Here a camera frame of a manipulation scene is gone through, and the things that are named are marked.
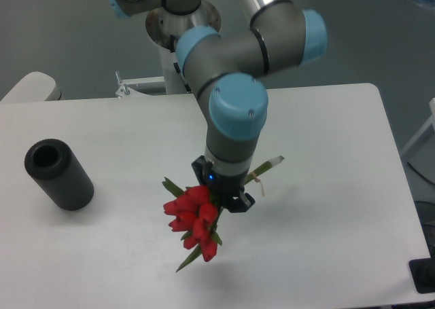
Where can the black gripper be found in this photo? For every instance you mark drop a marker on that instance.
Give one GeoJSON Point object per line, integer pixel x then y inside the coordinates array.
{"type": "Point", "coordinates": [230, 189]}

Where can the white frame at right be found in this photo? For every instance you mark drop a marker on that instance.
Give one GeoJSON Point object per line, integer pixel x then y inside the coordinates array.
{"type": "Point", "coordinates": [422, 136]}

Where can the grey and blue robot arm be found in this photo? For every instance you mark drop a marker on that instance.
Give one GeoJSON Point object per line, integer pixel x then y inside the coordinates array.
{"type": "Point", "coordinates": [224, 75]}

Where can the black device at table edge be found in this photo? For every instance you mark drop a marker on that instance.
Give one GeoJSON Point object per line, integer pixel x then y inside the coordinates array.
{"type": "Point", "coordinates": [422, 271]}

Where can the red tulip bouquet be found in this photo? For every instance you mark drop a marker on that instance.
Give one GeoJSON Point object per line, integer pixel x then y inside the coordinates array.
{"type": "Point", "coordinates": [196, 211]}

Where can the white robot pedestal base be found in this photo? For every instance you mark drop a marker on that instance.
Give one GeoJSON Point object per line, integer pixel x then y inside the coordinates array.
{"type": "Point", "coordinates": [170, 68]}

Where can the white chair back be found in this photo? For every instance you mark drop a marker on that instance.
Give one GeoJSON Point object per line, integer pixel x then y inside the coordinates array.
{"type": "Point", "coordinates": [33, 87]}

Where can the black ribbed cylindrical vase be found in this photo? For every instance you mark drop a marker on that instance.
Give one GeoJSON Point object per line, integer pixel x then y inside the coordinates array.
{"type": "Point", "coordinates": [55, 168]}

